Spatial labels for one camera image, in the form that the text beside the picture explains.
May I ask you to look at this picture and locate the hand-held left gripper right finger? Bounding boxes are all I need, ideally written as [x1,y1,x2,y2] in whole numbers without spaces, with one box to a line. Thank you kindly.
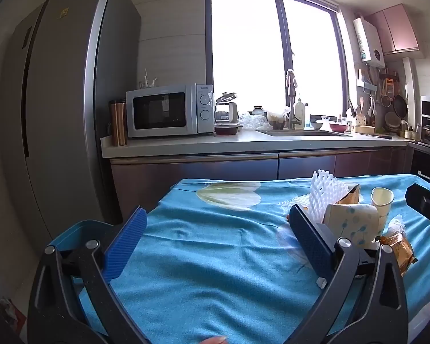
[287,204,411,344]

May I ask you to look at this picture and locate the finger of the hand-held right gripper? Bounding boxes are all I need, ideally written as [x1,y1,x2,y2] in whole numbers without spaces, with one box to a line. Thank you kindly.
[405,183,430,239]

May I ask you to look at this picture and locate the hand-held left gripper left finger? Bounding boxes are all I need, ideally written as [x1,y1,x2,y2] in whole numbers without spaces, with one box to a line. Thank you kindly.
[27,206,155,344]

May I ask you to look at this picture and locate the plain white paper cup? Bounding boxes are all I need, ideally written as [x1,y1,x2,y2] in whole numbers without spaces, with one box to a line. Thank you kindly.
[371,187,395,236]

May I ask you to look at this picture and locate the blue plastic bin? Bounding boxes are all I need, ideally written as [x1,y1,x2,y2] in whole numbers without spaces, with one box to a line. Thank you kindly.
[51,220,124,255]

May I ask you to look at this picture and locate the dotted paper cup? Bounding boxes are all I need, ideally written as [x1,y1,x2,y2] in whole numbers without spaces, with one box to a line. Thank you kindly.
[323,202,381,249]

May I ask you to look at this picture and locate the orange snack packet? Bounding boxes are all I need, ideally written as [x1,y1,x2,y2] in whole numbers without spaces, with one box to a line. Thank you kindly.
[380,218,418,277]

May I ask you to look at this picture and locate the white foam fruit net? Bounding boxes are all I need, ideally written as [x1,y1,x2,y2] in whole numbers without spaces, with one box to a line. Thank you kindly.
[306,169,352,225]

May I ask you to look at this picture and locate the black built-in oven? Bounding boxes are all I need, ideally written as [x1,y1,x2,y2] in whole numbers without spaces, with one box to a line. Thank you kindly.
[410,148,430,184]

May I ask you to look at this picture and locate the hanging black frying pan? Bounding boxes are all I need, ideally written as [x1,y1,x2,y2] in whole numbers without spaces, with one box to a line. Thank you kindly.
[393,95,409,119]

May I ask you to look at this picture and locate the blue floral tablecloth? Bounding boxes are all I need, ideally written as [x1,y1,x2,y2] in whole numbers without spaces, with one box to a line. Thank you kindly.
[52,174,430,344]

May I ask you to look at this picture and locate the wooden spatula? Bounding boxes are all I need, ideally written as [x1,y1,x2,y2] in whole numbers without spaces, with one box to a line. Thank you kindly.
[356,96,367,125]

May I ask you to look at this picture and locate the brown base cabinets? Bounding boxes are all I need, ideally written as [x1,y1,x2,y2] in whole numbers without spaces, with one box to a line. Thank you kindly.
[109,145,415,223]

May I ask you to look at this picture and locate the steel kitchen sink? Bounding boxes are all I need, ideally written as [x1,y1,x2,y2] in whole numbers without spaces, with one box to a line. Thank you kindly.
[263,129,352,138]

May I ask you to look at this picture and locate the copper thermos tumbler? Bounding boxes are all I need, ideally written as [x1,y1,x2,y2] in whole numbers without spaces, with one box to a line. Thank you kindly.
[108,98,128,147]

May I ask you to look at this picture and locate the white kitchen countertop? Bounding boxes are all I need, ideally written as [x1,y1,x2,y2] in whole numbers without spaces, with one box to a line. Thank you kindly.
[100,129,410,159]

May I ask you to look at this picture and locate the white dish soap bottle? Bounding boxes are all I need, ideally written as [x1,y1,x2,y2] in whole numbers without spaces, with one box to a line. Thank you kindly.
[294,98,306,130]

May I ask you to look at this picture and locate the clear plastic bags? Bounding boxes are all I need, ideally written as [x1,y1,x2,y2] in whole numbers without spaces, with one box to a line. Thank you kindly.
[238,112,273,131]

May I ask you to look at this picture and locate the white microwave oven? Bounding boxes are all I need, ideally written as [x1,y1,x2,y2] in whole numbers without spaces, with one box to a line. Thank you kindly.
[125,83,216,138]

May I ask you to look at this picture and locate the dark red food container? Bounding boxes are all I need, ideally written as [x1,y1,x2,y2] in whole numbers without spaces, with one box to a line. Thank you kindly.
[214,122,241,136]

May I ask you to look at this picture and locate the steel kitchen faucet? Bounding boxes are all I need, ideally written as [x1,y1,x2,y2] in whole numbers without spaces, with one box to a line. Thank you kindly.
[285,69,303,130]

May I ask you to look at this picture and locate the white water heater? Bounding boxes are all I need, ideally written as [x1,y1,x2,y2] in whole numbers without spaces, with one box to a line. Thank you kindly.
[353,17,386,69]

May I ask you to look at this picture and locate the glass electric kettle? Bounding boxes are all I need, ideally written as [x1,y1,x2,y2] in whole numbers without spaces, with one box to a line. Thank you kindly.
[215,92,239,124]

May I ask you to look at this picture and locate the grey refrigerator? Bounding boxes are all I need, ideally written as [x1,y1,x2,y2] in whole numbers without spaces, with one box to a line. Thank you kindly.
[0,0,142,248]

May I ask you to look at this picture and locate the small white ornament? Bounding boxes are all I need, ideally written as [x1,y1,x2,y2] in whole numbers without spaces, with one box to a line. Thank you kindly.
[140,68,159,89]

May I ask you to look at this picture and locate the dark framed window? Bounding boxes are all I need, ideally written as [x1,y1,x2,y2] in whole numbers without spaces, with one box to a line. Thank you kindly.
[205,0,355,120]

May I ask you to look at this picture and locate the pink wall cabinet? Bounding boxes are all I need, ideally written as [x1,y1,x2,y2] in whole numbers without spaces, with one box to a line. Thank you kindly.
[365,3,420,56]

